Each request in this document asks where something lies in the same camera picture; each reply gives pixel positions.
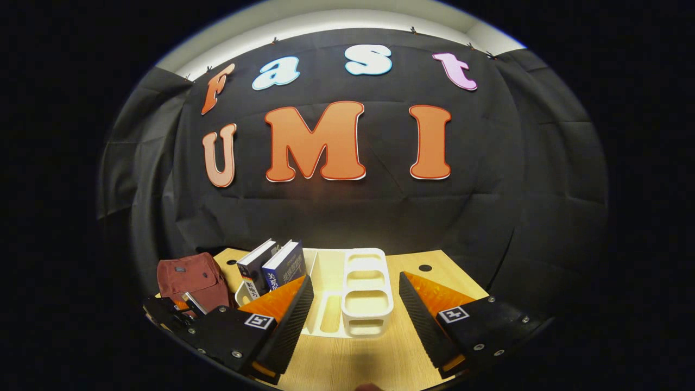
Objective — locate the dark book with photo cover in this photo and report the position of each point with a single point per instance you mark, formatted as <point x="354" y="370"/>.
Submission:
<point x="252" y="269"/>

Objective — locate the maroon schoolbag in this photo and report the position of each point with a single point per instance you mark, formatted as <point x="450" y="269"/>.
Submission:
<point x="190" y="277"/>

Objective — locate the white bookshelf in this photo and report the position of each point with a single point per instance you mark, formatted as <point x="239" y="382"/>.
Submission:
<point x="366" y="304"/>

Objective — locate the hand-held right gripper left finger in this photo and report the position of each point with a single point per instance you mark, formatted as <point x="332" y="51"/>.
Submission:
<point x="290" y="331"/>

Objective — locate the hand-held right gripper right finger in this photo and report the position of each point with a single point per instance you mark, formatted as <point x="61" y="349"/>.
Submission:
<point x="426" y="326"/>

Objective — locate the row of black cloth clips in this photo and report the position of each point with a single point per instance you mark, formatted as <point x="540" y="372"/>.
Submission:
<point x="414" y="30"/>

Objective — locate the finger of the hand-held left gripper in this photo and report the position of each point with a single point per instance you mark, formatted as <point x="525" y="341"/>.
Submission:
<point x="165" y="315"/>

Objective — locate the blue book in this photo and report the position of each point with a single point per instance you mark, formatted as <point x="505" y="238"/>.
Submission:
<point x="282" y="269"/>

